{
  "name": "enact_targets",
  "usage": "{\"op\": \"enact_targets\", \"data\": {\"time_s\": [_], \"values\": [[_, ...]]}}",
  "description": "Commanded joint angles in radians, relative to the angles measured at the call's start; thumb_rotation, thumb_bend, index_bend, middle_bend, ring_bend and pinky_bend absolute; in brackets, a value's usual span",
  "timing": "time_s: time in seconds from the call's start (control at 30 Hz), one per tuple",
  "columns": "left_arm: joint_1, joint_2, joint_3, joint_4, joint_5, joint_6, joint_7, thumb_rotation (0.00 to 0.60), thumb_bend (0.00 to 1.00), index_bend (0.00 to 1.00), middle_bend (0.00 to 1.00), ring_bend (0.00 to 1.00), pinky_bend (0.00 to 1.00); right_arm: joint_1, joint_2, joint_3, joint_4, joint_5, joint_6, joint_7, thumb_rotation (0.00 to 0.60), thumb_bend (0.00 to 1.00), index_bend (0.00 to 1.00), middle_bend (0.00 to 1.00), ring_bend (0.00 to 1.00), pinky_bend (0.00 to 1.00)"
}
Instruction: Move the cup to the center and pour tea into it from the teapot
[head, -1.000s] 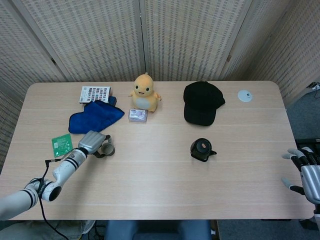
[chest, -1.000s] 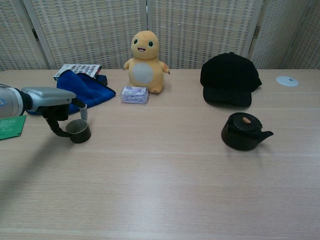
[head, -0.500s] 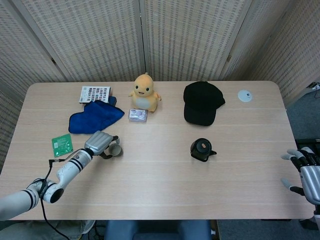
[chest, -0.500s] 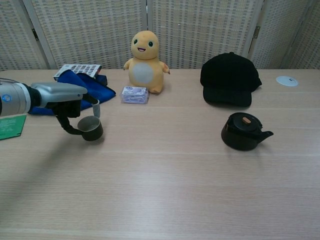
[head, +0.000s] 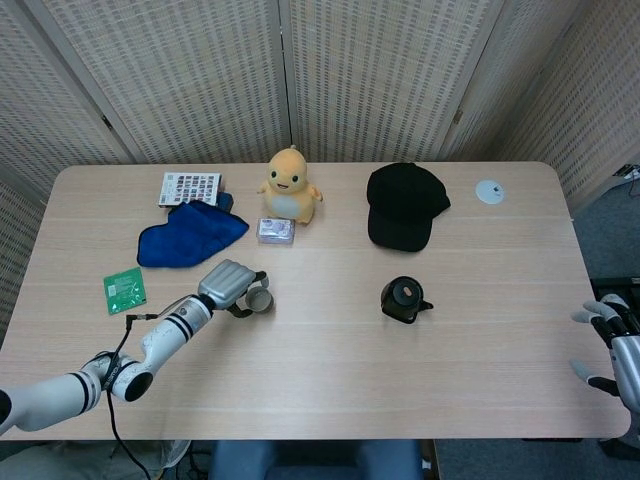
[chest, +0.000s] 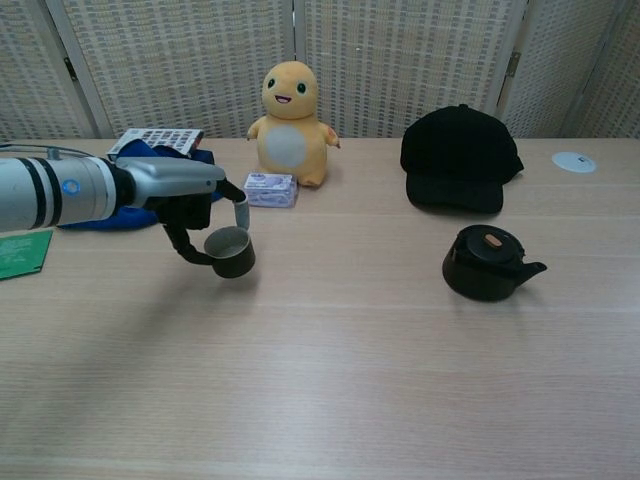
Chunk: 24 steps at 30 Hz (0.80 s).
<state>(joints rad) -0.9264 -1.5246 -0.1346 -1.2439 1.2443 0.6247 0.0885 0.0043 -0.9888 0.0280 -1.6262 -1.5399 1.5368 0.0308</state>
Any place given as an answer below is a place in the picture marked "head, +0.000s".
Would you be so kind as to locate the small dark ceramic cup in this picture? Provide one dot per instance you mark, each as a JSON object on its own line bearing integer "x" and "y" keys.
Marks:
{"x": 262, "y": 301}

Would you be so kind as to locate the black teapot with lid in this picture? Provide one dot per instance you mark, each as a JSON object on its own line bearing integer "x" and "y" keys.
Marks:
{"x": 400, "y": 300}

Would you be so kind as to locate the woven folding screen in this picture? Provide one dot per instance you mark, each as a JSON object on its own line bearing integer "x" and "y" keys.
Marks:
{"x": 200, "y": 75}

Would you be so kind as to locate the white power strip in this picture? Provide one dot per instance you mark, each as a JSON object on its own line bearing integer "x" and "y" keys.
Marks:
{"x": 627, "y": 172}

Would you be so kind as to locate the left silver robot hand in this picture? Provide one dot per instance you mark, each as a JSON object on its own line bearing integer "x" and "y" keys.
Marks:
{"x": 227, "y": 282}

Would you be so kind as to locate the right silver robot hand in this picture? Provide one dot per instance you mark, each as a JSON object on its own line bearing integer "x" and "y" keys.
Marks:
{"x": 627, "y": 360}

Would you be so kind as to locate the green foil packet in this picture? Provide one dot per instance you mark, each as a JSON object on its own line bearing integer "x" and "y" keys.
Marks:
{"x": 125, "y": 291}

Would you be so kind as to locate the blue microfibre cloth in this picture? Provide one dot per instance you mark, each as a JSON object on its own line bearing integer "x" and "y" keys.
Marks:
{"x": 185, "y": 237}

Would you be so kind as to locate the blue robot base seat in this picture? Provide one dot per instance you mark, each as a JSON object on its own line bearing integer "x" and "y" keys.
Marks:
{"x": 310, "y": 460}

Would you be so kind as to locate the colour swatch card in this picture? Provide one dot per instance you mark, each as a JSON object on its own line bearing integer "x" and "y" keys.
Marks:
{"x": 190, "y": 187}

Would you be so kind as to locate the black baseball cap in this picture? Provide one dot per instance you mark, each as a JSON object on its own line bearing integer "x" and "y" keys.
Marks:
{"x": 402, "y": 205}

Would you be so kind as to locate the yellow plush dinosaur toy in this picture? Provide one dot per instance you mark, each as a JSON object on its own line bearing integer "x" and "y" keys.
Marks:
{"x": 287, "y": 192}

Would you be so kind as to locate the small clear plastic box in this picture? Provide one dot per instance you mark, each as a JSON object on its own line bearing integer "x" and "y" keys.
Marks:
{"x": 275, "y": 231}

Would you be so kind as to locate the olive grey fabric bundle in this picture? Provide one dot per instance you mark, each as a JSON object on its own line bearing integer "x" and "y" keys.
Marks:
{"x": 75, "y": 462}

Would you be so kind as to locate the black metal stand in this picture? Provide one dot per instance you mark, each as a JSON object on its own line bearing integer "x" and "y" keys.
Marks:
{"x": 615, "y": 286}

